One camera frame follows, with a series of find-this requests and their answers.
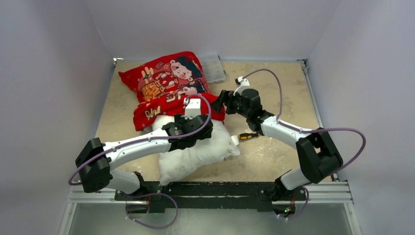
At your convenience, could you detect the white pillow insert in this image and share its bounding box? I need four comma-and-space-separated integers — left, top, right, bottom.
135, 120, 241, 186

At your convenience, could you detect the red printed pillowcase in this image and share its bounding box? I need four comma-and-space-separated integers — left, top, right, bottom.
118, 51, 218, 131

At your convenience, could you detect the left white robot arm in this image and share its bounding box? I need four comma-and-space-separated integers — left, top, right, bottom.
75, 115, 213, 200

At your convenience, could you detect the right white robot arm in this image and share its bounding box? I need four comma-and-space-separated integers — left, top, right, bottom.
210, 89, 343, 199

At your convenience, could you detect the yellow black screwdriver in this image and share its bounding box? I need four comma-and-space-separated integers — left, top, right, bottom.
238, 133, 259, 141

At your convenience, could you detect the clear plastic organizer box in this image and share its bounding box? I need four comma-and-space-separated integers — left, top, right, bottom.
198, 52, 226, 83

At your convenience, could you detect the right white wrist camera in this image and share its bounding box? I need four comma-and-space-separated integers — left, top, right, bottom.
233, 76, 251, 96

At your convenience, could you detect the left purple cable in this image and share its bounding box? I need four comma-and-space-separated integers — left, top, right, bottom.
67, 93, 213, 187

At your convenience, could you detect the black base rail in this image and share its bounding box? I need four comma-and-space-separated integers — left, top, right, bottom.
108, 173, 309, 217

